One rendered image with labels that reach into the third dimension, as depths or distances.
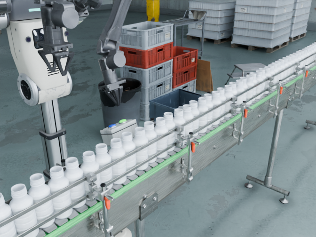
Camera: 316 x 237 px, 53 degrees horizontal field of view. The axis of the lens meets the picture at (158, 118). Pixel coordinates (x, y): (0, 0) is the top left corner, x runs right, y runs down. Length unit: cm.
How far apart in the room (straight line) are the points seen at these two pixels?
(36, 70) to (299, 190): 233
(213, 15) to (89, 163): 771
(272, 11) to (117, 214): 696
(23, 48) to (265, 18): 676
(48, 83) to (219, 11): 716
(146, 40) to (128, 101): 83
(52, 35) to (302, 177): 264
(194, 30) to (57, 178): 814
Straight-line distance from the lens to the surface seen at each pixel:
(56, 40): 103
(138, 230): 142
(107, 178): 111
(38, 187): 97
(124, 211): 121
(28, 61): 152
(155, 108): 201
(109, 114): 327
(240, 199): 278
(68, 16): 97
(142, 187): 123
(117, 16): 131
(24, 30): 149
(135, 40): 375
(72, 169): 102
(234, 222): 256
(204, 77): 492
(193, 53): 470
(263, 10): 785
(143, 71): 375
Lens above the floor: 169
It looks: 25 degrees down
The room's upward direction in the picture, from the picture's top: straight up
